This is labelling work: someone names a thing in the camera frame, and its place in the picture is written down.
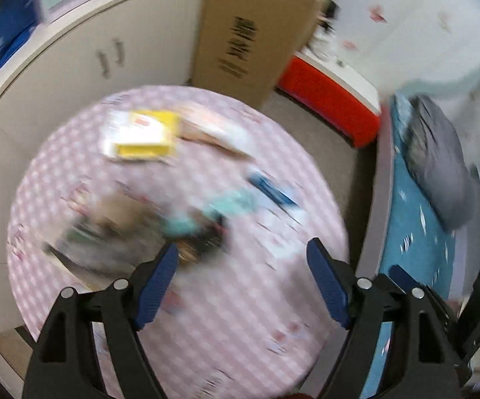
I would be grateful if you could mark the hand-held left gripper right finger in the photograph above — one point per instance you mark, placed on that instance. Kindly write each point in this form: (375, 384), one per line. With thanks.
(327, 278)

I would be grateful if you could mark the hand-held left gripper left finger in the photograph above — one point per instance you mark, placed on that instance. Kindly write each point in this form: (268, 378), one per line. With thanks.
(156, 286)

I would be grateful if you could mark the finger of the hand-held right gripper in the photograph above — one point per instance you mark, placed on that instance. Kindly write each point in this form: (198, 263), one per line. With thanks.
(402, 275)

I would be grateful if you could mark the yellow box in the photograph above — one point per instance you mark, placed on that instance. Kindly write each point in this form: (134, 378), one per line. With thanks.
(142, 137)

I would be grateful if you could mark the teal printed bed sheet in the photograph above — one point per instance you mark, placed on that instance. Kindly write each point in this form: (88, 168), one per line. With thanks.
(414, 232)

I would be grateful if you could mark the dark packet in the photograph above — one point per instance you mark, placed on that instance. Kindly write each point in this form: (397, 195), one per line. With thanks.
(204, 237)

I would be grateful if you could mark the pink checkered tablecloth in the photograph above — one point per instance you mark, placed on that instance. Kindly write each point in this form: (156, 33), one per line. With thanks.
(231, 320)

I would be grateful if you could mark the teal packet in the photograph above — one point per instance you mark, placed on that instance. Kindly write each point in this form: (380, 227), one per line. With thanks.
(219, 208)

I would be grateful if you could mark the blue packet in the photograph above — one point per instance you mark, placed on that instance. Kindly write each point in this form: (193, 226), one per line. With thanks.
(273, 189)

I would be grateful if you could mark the grey pillow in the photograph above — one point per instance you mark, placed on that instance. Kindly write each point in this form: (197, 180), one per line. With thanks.
(441, 162)

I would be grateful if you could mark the flat cardboard piece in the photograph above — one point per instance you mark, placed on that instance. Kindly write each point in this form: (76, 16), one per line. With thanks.
(9, 353)

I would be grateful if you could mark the brown and white packet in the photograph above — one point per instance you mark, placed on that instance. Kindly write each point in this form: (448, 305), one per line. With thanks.
(213, 131)

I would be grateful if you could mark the red storage box white lid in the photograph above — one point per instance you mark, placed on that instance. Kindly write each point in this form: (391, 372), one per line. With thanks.
(327, 93)

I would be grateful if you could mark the mint green headboard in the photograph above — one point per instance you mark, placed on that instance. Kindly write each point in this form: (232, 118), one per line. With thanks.
(447, 75)

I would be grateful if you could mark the white cabinet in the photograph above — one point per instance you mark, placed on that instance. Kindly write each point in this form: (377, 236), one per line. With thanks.
(69, 91)

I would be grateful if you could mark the white plush toy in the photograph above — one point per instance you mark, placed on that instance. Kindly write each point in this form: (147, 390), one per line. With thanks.
(325, 37)

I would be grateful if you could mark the large brown cardboard box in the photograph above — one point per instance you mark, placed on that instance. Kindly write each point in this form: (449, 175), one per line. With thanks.
(248, 29)

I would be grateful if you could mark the white bed frame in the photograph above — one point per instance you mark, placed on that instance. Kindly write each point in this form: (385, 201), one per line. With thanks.
(379, 183)

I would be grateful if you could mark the butterfly wall sticker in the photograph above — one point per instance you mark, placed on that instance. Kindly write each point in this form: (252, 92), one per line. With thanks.
(377, 13)
(444, 20)
(350, 44)

